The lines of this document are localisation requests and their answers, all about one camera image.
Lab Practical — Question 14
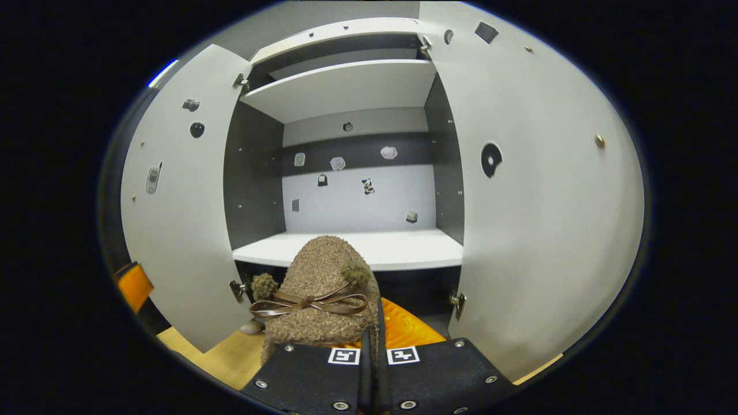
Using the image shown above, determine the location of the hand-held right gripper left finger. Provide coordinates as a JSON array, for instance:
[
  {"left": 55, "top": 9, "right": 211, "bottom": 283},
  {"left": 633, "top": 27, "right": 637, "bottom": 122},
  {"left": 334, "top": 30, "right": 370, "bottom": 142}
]
[{"left": 241, "top": 329, "right": 372, "bottom": 415}]

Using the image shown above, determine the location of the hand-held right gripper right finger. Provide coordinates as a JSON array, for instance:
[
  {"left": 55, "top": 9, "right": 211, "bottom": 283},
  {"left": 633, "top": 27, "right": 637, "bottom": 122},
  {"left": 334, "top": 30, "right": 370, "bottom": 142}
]
[{"left": 372, "top": 297, "right": 517, "bottom": 415}]

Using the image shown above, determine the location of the white shoe cabinet door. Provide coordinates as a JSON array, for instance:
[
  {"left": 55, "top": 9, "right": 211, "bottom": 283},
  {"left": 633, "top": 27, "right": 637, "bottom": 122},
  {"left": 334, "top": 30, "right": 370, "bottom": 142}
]
[
  {"left": 418, "top": 0, "right": 645, "bottom": 382},
  {"left": 120, "top": 44, "right": 254, "bottom": 353}
]

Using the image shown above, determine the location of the brown fuzzy shoe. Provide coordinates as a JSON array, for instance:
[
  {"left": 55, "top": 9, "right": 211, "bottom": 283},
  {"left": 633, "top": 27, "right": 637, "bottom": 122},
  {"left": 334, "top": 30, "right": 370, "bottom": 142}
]
[{"left": 249, "top": 235, "right": 381, "bottom": 367}]

